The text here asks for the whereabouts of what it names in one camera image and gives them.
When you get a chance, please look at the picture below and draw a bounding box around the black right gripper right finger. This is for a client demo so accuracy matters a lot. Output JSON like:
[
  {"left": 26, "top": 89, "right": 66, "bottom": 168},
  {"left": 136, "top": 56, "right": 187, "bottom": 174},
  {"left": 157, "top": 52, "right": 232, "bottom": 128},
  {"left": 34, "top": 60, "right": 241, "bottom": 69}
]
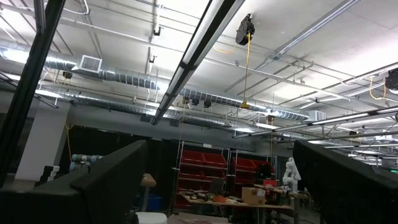
[{"left": 292, "top": 139, "right": 398, "bottom": 224}]

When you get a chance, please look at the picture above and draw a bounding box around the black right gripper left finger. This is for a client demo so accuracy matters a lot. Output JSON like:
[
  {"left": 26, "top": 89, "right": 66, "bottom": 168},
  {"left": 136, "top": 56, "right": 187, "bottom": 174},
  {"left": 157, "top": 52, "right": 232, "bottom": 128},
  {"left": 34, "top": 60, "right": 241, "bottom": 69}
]
[{"left": 0, "top": 139, "right": 149, "bottom": 224}]

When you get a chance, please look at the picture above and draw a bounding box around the blue plastic bin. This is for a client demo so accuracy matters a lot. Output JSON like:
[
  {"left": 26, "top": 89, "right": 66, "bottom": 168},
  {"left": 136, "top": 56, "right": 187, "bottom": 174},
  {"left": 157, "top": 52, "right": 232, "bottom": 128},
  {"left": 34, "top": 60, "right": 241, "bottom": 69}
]
[{"left": 134, "top": 194, "right": 164, "bottom": 213}]

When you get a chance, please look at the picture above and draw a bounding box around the white rounded object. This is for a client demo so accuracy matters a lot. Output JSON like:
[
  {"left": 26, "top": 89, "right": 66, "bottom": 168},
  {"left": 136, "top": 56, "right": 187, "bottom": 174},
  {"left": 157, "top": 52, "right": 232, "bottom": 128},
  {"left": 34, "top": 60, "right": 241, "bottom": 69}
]
[{"left": 134, "top": 212, "right": 169, "bottom": 224}]

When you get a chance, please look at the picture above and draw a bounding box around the long ceiling light strip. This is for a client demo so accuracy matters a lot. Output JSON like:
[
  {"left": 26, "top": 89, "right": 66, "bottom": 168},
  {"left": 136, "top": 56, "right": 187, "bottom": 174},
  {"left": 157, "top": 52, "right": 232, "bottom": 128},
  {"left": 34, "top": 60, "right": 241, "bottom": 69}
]
[
  {"left": 232, "top": 106, "right": 398, "bottom": 139},
  {"left": 150, "top": 0, "right": 247, "bottom": 126}
]

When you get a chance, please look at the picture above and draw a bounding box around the black desktop machine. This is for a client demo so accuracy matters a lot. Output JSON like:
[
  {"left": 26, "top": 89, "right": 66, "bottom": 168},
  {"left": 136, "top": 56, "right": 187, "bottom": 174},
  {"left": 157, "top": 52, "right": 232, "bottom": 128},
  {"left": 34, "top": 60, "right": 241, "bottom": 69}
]
[{"left": 255, "top": 162, "right": 276, "bottom": 182}]

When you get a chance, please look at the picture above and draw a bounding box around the brown cardboard box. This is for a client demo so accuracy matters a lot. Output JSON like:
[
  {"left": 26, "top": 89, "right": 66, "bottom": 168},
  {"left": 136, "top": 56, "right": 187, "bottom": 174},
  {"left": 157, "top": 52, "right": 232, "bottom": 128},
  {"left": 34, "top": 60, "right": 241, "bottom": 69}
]
[{"left": 241, "top": 186, "right": 267, "bottom": 207}]

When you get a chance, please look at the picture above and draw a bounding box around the wooden workbench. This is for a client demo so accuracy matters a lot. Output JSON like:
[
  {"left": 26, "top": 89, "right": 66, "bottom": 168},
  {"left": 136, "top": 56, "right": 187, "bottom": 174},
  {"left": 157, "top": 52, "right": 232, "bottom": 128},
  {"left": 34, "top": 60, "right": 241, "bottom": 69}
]
[{"left": 179, "top": 183, "right": 309, "bottom": 224}]

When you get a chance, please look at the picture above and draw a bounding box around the white square air vent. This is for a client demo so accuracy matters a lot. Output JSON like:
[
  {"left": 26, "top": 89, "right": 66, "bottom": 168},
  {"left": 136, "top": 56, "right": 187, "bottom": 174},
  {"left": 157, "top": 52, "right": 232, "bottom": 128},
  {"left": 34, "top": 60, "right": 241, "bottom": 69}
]
[{"left": 72, "top": 54, "right": 104, "bottom": 75}]

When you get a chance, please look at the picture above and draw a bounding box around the wire shelf with red bins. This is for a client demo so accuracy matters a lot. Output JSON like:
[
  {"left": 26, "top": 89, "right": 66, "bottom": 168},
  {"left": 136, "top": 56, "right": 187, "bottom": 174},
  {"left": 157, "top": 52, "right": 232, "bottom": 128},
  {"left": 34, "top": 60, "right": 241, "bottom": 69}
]
[{"left": 176, "top": 141, "right": 278, "bottom": 210}]

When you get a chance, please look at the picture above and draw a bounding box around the silver round air duct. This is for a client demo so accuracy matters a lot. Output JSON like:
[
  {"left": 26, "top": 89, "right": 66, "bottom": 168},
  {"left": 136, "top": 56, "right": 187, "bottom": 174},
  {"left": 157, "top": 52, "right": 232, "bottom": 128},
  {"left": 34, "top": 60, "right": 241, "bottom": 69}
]
[{"left": 0, "top": 39, "right": 310, "bottom": 123}]

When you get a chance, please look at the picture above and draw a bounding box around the black ceiling cord reel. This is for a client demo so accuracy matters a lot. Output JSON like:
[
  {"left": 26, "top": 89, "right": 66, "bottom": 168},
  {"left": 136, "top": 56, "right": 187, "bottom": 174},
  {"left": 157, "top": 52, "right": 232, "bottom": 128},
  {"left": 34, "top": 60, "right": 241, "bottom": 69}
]
[
  {"left": 384, "top": 68, "right": 398, "bottom": 91},
  {"left": 234, "top": 13, "right": 256, "bottom": 46}
]

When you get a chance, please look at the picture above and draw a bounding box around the yellow hanging cord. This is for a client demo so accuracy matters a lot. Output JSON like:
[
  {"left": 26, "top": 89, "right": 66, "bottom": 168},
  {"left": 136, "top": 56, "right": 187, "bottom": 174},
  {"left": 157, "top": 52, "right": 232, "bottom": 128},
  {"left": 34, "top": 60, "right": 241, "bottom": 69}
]
[{"left": 239, "top": 32, "right": 252, "bottom": 110}]

